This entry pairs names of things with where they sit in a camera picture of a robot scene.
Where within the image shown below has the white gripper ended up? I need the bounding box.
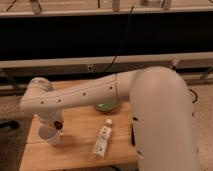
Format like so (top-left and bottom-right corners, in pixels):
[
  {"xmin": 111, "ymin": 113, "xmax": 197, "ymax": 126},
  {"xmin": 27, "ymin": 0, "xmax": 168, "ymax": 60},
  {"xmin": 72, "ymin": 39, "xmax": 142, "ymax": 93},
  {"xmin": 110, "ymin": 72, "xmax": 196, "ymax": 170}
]
[{"xmin": 39, "ymin": 110, "xmax": 63, "ymax": 129}]

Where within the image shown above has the dark red pepper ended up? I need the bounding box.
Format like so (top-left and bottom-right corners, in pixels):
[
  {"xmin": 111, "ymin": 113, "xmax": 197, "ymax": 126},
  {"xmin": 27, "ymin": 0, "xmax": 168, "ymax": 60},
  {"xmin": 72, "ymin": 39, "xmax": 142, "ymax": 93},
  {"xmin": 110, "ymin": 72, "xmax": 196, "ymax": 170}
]
[{"xmin": 54, "ymin": 121, "xmax": 63, "ymax": 130}]

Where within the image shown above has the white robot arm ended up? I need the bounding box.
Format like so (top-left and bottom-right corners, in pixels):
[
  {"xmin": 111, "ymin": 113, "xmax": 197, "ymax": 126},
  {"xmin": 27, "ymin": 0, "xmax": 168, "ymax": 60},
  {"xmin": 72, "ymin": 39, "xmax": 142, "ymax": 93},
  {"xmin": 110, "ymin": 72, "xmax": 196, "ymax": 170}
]
[{"xmin": 20, "ymin": 66, "xmax": 201, "ymax": 171}]

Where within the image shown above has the black object at left edge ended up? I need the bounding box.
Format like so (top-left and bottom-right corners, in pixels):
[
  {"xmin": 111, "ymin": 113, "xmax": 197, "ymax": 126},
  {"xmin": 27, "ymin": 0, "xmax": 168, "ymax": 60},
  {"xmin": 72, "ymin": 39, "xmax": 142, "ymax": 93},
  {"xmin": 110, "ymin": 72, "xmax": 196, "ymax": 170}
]
[{"xmin": 0, "ymin": 120, "xmax": 19, "ymax": 129}]

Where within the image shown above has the white tube with label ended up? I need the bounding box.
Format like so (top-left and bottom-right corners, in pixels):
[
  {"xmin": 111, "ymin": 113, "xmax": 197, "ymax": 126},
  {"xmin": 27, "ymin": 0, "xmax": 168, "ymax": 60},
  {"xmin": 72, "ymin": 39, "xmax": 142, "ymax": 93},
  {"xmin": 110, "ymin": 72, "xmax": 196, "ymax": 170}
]
[{"xmin": 92, "ymin": 119, "xmax": 113, "ymax": 157}]

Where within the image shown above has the black flat object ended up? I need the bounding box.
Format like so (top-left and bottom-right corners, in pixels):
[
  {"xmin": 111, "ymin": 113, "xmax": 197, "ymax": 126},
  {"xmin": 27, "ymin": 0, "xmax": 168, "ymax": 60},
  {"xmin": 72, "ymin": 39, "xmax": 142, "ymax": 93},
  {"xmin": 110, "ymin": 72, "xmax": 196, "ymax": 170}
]
[{"xmin": 131, "ymin": 125, "xmax": 135, "ymax": 146}]

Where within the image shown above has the black hanging cable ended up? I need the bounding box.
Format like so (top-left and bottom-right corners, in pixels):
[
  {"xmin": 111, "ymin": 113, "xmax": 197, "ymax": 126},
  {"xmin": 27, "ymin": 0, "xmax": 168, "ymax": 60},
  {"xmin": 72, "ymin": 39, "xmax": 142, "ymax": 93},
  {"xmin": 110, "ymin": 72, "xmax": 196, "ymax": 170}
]
[{"xmin": 102, "ymin": 4, "xmax": 136, "ymax": 73}]

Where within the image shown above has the black floor cable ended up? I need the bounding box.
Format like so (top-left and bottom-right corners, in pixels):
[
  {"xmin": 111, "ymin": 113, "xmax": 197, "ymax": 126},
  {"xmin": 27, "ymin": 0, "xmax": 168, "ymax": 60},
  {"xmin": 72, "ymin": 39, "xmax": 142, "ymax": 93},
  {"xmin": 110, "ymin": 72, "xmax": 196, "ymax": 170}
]
[{"xmin": 188, "ymin": 87, "xmax": 199, "ymax": 103}]

